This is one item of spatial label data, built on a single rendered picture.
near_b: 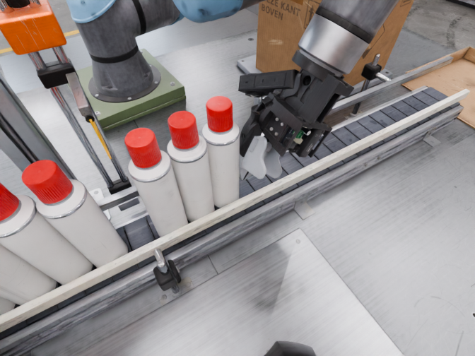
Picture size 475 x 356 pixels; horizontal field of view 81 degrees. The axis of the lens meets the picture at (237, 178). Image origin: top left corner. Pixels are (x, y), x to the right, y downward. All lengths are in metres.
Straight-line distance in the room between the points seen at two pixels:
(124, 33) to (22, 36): 0.43
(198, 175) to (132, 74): 0.46
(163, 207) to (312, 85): 0.25
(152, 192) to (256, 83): 0.22
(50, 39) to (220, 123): 0.19
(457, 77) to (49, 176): 1.05
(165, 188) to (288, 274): 0.22
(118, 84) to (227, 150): 0.46
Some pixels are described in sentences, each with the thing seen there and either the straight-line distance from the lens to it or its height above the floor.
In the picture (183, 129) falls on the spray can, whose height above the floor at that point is 1.08.
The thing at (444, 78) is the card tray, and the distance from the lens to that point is 1.08.
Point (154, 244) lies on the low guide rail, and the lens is 0.44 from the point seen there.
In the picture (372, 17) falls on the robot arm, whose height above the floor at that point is 1.17.
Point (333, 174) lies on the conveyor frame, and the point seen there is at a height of 0.88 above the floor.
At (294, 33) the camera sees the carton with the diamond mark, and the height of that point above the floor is 1.00.
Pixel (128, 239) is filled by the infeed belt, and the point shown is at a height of 0.88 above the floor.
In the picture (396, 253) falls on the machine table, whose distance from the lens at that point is 0.58.
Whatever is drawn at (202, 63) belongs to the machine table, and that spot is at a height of 0.83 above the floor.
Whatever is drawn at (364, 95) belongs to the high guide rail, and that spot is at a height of 0.96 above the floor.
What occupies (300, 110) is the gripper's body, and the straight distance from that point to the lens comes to 0.38.
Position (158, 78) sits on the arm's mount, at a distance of 0.83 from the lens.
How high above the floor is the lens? 1.29
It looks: 51 degrees down
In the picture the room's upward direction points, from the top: straight up
